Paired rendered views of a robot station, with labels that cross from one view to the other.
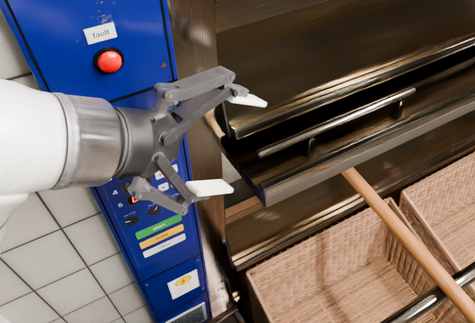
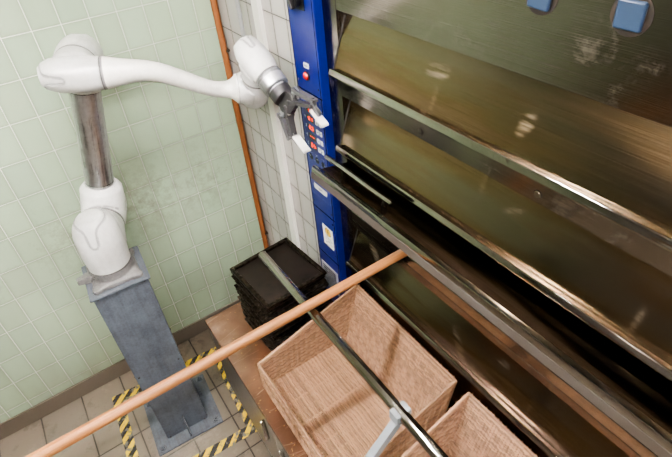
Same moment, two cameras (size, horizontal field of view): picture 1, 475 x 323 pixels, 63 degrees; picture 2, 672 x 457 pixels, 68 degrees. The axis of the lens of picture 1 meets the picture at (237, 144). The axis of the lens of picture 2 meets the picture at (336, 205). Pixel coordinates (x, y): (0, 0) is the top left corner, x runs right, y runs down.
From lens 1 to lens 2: 1.50 m
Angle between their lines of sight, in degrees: 61
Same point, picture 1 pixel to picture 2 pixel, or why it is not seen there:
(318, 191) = (405, 281)
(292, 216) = (385, 277)
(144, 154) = (274, 96)
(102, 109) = (275, 76)
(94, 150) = (263, 81)
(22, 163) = (250, 69)
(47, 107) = (265, 64)
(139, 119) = (282, 88)
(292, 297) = (368, 352)
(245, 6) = (350, 92)
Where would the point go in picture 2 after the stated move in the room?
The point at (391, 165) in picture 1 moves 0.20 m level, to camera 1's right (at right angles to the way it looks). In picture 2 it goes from (459, 338) to (481, 396)
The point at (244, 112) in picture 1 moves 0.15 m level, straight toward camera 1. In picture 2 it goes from (347, 144) to (300, 149)
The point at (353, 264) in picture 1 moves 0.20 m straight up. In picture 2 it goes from (410, 400) to (410, 368)
